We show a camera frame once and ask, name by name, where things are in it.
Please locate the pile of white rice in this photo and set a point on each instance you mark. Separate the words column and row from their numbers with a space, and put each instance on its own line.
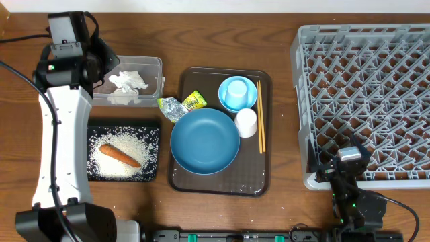
column 134, row 144

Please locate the clear plastic bin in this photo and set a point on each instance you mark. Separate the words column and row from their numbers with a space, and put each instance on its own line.
column 149, row 68

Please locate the white cup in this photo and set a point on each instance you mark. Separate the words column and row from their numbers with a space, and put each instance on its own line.
column 246, row 122

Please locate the dark blue plate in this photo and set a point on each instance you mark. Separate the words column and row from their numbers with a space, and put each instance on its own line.
column 205, row 141

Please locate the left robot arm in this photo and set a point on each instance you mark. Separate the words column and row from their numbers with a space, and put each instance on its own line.
column 62, row 206

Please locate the light blue cup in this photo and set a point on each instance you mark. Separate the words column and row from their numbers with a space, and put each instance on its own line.
column 236, row 95

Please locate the light blue bowl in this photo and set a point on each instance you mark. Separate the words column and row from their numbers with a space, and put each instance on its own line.
column 251, row 92

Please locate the black waste tray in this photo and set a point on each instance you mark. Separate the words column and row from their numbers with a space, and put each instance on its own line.
column 124, row 122

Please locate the orange carrot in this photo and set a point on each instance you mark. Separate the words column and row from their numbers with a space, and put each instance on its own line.
column 117, row 154

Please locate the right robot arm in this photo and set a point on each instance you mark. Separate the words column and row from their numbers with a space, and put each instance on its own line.
column 360, row 212

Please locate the wooden chopstick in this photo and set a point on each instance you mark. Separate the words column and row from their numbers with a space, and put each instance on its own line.
column 259, row 118
column 262, row 121

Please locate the white tissue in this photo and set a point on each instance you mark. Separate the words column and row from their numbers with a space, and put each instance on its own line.
column 124, row 97
column 129, row 82

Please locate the grey dishwasher rack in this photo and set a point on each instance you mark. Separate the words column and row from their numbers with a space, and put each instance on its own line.
column 370, row 81

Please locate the wooden chopstick left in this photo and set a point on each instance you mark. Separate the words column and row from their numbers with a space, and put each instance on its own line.
column 259, row 118

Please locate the yellow silver snack wrapper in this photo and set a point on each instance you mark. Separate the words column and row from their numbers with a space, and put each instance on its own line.
column 174, row 110

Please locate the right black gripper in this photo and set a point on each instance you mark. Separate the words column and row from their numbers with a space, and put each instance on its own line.
column 313, row 165

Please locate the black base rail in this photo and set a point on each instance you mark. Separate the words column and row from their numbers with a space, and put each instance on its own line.
column 297, row 235

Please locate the wooden chopstick right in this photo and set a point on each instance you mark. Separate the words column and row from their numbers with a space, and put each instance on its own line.
column 262, row 121

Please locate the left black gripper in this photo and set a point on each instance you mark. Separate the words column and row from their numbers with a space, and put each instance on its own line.
column 111, row 58

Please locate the brown serving tray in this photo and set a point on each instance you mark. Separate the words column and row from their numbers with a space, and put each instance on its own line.
column 248, row 174

